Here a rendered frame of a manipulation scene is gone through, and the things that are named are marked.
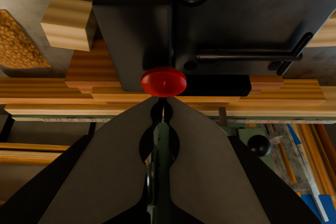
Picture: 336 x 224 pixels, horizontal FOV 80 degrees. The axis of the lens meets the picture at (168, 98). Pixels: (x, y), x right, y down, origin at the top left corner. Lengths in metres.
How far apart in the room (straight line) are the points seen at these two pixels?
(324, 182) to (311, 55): 1.41
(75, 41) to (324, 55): 0.32
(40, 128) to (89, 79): 2.82
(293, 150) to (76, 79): 1.04
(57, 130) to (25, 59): 2.65
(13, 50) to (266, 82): 0.31
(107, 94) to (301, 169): 1.01
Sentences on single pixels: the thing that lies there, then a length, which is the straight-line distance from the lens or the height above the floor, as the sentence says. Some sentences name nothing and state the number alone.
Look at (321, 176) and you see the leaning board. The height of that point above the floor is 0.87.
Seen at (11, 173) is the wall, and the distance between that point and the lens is 3.00.
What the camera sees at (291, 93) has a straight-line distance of 0.37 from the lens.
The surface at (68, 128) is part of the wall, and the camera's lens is 2.94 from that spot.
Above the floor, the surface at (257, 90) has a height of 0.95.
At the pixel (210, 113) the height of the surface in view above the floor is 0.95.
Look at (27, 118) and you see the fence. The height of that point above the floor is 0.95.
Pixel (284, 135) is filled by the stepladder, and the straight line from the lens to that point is 1.17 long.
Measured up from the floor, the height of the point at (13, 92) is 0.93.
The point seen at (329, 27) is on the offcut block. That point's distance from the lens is 0.26.
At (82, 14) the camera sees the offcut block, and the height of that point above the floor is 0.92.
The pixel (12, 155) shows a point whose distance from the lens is 2.52.
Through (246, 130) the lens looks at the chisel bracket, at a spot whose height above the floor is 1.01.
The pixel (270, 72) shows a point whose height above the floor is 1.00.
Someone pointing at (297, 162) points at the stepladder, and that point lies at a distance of 1.14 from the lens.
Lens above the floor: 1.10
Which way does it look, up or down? 30 degrees down
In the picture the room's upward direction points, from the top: 179 degrees counter-clockwise
